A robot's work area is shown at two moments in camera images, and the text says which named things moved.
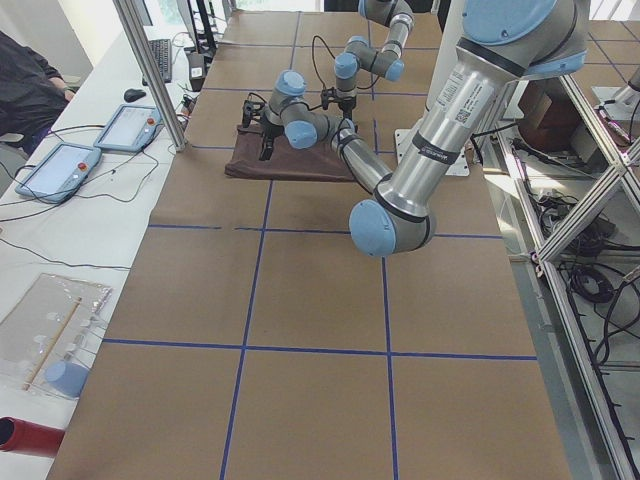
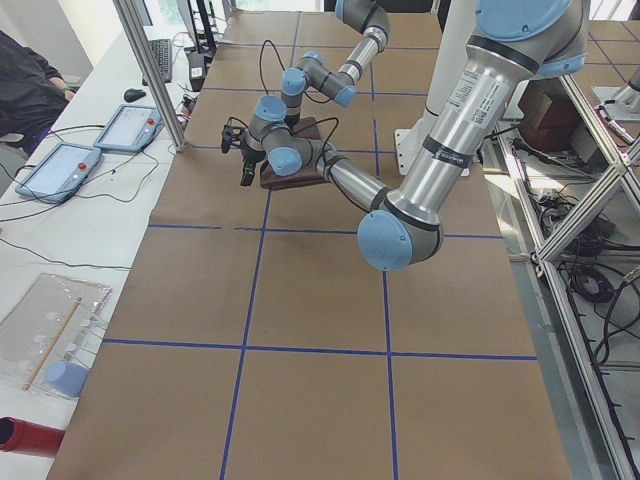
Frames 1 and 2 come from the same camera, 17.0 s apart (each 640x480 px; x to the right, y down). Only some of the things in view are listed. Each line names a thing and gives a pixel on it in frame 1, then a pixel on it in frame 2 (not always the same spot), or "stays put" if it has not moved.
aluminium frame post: (134, 27) stays put
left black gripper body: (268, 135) → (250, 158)
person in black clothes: (33, 93) stays put
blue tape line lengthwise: (239, 371) stays put
